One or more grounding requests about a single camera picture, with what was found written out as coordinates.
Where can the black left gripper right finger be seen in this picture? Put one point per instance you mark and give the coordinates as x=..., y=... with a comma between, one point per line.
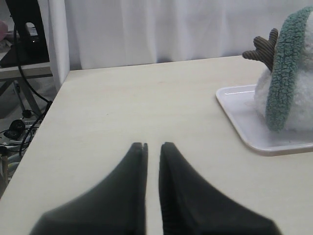
x=192, y=206

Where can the floor power strip with plugs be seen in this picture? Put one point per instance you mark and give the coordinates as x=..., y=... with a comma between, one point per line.
x=18, y=136

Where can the grey side table frame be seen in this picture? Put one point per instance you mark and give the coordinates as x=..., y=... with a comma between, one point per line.
x=12, y=74

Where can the white plush snowman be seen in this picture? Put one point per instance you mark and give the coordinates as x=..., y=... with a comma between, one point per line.
x=301, y=114

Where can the black monitor stand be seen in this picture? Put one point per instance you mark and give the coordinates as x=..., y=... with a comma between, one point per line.
x=31, y=43

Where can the green fuzzy scarf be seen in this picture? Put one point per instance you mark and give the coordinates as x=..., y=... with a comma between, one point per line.
x=287, y=56

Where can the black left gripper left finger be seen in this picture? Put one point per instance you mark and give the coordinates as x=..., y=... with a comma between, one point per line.
x=116, y=206

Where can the white rectangular tray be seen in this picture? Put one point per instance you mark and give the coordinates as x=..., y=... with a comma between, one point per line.
x=237, y=103

